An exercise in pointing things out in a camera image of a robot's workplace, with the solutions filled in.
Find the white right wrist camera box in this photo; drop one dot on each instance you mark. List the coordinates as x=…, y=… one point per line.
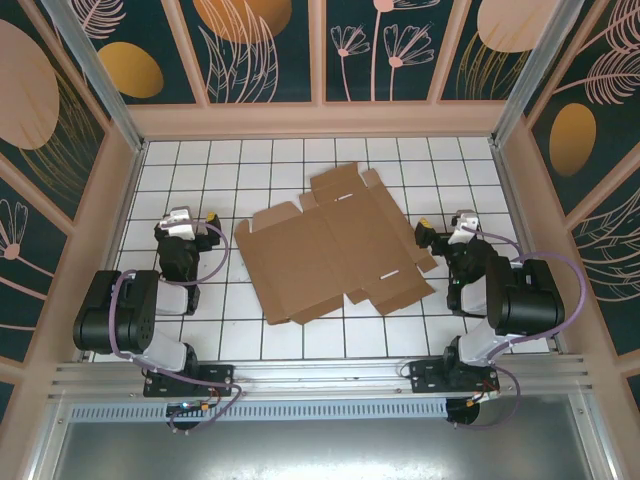
x=465, y=230

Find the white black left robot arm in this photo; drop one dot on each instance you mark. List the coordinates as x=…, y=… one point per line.
x=100, y=320

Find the aluminium mounting rail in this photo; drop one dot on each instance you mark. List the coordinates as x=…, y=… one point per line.
x=320, y=377

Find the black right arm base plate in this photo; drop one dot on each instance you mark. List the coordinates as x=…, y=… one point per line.
x=425, y=380

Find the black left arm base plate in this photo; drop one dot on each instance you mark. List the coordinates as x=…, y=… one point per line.
x=217, y=380

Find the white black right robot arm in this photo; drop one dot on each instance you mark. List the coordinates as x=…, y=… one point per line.
x=530, y=300

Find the grey metal sheet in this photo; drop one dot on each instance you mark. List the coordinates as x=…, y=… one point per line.
x=320, y=450

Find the aluminium frame post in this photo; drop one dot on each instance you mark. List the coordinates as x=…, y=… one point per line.
x=537, y=75
x=102, y=85

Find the brown cardboard paper box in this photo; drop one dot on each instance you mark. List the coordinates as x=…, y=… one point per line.
x=325, y=250

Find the dark floral wall panel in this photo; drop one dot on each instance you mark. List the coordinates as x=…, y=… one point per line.
x=610, y=125
x=25, y=280
x=465, y=60
x=30, y=100
x=295, y=60
x=610, y=280
x=375, y=75
x=165, y=50

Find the aluminium table edge rail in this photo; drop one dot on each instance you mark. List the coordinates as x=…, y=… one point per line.
x=90, y=340
x=551, y=340

